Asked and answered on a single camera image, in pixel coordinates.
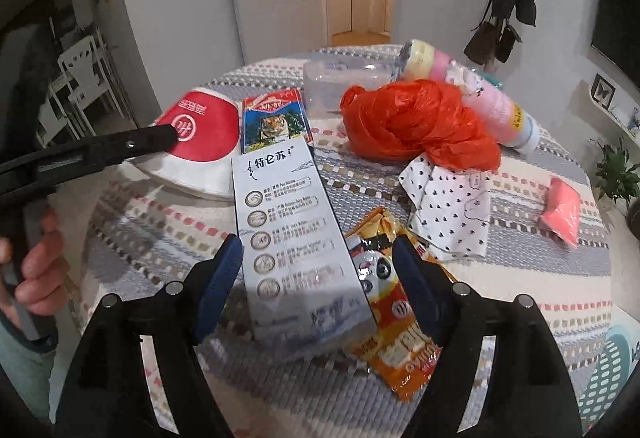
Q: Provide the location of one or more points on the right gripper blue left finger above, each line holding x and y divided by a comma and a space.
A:
105, 392

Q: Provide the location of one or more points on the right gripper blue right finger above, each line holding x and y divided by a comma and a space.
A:
529, 392

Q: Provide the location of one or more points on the orange panda snack bag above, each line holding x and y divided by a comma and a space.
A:
398, 351

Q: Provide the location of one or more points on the red white paper bowl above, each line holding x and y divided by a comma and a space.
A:
200, 164

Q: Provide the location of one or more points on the pink tissue packet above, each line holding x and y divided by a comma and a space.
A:
561, 215

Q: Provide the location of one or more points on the white dotted paper wrapper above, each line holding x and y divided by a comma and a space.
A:
450, 210

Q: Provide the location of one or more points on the white milk carton box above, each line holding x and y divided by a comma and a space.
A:
302, 288

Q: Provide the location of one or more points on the tiger playing card box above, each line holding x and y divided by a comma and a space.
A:
273, 117

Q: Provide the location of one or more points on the pink yellow bottle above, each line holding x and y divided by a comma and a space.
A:
506, 121

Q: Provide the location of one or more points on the orange plastic bag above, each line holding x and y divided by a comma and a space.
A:
403, 120

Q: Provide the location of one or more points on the clear plastic container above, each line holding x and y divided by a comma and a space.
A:
326, 81

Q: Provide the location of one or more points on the person left hand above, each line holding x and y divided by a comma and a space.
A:
44, 270

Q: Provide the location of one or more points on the light blue plastic basket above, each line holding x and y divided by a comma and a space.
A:
618, 358

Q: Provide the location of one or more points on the potted green plant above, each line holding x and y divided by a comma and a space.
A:
618, 180

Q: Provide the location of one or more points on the striped woven table cloth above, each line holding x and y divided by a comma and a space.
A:
130, 233

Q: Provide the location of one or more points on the pink coat rack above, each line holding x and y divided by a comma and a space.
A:
491, 63

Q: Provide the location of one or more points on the brown hanging bag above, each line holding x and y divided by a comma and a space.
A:
478, 47

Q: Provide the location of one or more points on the white lower wall shelf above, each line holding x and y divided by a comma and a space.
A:
622, 114

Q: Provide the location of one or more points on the butterfly picture frame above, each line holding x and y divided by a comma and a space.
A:
602, 92

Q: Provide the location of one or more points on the black wall television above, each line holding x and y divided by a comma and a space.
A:
616, 35

